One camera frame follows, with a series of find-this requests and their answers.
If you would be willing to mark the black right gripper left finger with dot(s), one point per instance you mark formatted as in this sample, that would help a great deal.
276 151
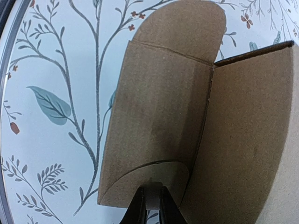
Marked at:
136 212

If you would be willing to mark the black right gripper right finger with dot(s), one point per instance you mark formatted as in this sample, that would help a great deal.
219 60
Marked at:
168 210

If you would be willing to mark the brown cardboard box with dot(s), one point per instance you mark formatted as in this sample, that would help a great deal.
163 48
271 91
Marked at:
221 137

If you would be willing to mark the floral patterned table mat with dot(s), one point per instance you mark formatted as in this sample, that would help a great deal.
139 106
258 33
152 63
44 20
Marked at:
62 79

